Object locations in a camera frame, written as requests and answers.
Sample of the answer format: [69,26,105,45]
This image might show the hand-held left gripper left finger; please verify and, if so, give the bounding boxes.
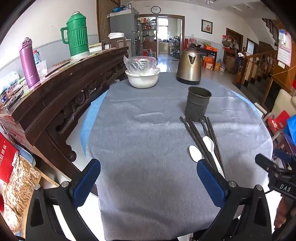
[25,159,101,241]

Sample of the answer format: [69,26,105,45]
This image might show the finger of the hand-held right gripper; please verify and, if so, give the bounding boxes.
[273,148,292,164]
[255,153,281,173]

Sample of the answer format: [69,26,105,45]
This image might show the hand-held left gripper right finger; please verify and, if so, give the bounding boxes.
[196,159,272,241]

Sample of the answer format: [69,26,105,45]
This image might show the white spoon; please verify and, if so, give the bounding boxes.
[202,136,225,178]
[189,145,205,162]

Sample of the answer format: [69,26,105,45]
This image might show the bundle of dark chopsticks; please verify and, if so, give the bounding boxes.
[179,116,226,177]

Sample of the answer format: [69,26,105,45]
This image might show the grey utensil holder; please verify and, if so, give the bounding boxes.
[184,86,212,122]

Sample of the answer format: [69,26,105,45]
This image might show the person's right hand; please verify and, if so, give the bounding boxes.
[274,198,291,230]

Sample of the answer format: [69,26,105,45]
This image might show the red plastic stool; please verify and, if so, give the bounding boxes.
[266,111,289,139]

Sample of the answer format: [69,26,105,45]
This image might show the cream chair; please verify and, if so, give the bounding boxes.
[269,89,296,116]

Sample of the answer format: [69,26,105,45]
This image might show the blue tablecloth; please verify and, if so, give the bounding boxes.
[80,89,263,160]

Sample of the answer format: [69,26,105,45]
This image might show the clear snack bag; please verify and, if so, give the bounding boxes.
[0,153,41,233]

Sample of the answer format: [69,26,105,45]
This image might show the grey tablecloth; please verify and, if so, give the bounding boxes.
[85,72,274,240]

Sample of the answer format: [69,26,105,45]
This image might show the red cardboard box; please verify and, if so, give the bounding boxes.
[0,133,19,183]

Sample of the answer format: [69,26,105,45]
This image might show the wooden staircase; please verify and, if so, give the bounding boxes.
[233,17,280,93]

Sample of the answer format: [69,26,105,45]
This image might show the dark carved wooden sideboard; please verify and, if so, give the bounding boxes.
[0,46,129,163]

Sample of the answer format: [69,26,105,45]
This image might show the white basin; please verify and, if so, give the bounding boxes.
[125,68,161,89]

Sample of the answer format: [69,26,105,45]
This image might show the orange gift box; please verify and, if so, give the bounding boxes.
[203,57,216,70]

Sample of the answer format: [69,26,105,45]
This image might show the golden electric kettle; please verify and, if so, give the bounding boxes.
[176,46,202,85]

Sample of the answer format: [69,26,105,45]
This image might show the clear plastic cup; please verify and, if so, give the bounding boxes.
[36,60,48,78]

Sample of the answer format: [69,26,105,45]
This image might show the dark wooden side table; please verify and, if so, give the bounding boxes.
[192,44,219,67]

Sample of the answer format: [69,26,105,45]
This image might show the clear plastic bag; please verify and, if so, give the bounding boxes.
[123,55,160,76]

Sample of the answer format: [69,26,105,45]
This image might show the purple drinking bottle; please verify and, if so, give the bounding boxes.
[19,37,40,88]

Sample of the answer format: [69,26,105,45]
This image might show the brown wooden chair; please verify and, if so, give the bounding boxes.
[101,37,127,50]

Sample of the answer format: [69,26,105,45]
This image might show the green thermos jug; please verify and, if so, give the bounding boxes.
[60,12,90,62]

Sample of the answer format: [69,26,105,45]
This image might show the framed flower picture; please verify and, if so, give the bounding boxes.
[201,19,213,35]

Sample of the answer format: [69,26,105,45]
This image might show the grey refrigerator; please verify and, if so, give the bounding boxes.
[109,13,144,57]

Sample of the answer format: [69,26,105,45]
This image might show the brown slatted door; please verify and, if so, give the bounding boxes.
[97,0,121,42]

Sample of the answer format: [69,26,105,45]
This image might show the shelf of bottles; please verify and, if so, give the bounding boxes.
[140,17,158,42]

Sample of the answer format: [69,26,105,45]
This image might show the pink wall calendar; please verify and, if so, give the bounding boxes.
[277,29,292,67]

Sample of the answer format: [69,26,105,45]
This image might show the brown door frame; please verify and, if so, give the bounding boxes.
[139,14,185,61]

